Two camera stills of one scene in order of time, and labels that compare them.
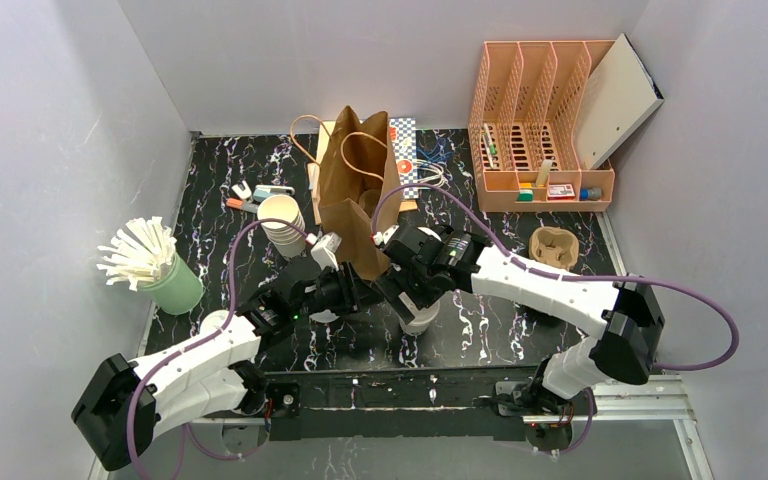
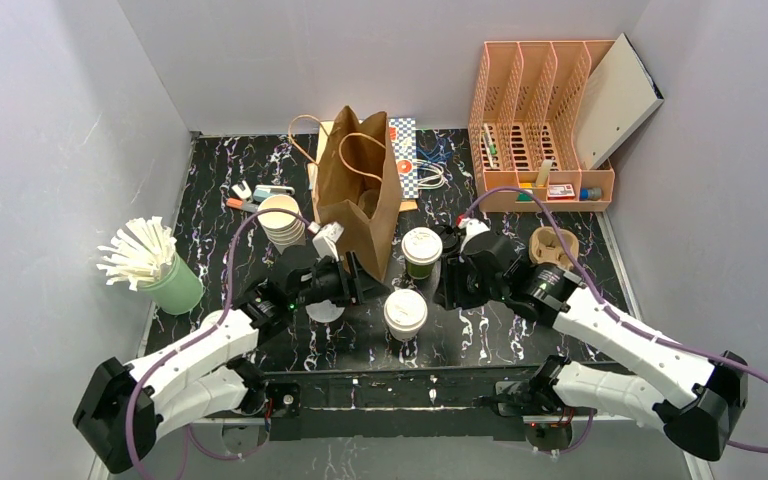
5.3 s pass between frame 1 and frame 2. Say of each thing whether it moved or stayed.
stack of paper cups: stayed
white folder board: stayed
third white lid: stayed
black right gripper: moved
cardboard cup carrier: stayed
